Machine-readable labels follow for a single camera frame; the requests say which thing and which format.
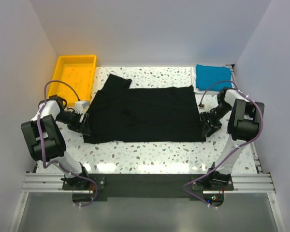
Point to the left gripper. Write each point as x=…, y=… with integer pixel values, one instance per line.
x=81, y=127

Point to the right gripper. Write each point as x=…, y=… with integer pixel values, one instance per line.
x=210, y=126

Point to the black t shirt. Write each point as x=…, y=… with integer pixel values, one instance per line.
x=121, y=113

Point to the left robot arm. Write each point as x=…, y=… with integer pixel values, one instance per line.
x=46, y=143

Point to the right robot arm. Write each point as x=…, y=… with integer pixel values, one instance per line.
x=244, y=126

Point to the folded blue t shirt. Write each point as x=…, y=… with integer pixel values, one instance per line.
x=209, y=75

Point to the yellow plastic tray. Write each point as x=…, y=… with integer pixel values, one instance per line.
x=73, y=78

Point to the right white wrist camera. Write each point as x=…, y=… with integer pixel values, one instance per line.
x=205, y=107

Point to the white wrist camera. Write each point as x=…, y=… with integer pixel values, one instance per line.
x=205, y=107
x=80, y=106

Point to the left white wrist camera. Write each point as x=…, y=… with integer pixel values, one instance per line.
x=80, y=106

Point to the aluminium frame rail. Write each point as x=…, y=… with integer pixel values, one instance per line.
x=243, y=183

